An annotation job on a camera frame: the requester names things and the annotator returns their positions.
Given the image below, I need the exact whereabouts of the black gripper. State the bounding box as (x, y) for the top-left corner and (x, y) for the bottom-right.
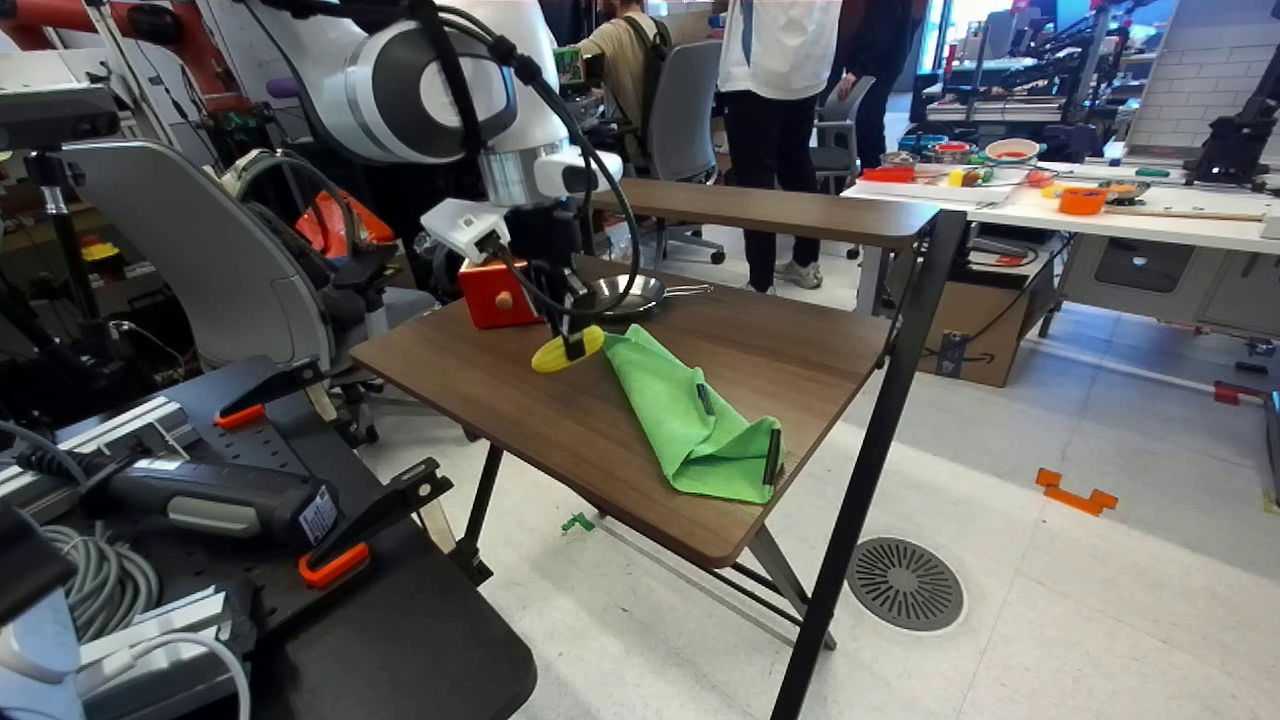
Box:
(509, 194), (607, 365)

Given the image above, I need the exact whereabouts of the yellow corn cob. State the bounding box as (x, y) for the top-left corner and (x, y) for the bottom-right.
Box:
(528, 325), (610, 381)

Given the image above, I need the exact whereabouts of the silver metal pan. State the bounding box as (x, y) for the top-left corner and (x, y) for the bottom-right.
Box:
(579, 269), (671, 319)

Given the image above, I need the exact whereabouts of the red wooden drawer box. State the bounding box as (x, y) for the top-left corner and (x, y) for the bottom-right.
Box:
(455, 255), (544, 334)

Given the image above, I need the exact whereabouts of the green cloth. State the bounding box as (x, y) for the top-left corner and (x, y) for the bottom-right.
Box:
(601, 319), (786, 507)

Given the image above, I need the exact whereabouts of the gray swivel chair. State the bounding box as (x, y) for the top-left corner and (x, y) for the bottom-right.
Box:
(643, 35), (732, 269)

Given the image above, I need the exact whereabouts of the person in olive jacket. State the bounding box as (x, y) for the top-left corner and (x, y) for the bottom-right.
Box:
(573, 9), (674, 135)

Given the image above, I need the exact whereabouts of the person in white shirt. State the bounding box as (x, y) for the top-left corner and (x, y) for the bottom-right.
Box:
(714, 0), (849, 294)

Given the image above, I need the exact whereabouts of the brown wooden table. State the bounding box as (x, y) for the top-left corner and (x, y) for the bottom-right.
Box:
(450, 206), (967, 720)

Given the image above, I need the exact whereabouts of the gray office chair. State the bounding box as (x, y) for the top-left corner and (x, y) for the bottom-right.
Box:
(57, 135), (442, 451)

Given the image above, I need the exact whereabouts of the black base platform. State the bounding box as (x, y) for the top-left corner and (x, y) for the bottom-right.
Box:
(76, 357), (541, 720)

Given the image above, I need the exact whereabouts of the person in dark clothes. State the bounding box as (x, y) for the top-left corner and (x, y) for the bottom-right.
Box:
(836, 0), (926, 175)

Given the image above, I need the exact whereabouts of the black handheld tool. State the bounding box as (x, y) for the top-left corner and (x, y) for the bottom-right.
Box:
(79, 457), (344, 547)

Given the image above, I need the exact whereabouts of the cardboard box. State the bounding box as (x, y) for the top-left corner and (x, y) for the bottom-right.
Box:
(917, 236), (1070, 393)

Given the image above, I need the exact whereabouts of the round floor drain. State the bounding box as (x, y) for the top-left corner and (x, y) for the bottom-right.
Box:
(844, 530), (967, 634)

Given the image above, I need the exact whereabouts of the orange bowl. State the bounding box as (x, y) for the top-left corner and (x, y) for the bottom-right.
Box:
(1055, 183), (1112, 220)

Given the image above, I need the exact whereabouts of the orange floor marker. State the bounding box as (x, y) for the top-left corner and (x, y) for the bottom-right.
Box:
(1030, 462), (1125, 521)

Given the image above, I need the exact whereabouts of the white work table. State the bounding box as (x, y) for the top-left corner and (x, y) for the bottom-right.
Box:
(840, 155), (1280, 339)

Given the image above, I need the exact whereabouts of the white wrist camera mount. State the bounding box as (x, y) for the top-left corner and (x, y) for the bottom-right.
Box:
(414, 194), (518, 272)

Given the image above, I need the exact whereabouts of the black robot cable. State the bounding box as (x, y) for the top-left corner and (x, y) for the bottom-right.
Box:
(402, 0), (648, 342)

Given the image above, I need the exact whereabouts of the black clamp orange handle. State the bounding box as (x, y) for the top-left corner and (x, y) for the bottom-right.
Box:
(292, 457), (460, 593)
(210, 358), (331, 434)

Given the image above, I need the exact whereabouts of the gray cable bundle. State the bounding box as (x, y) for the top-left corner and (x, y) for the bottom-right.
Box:
(34, 516), (168, 647)

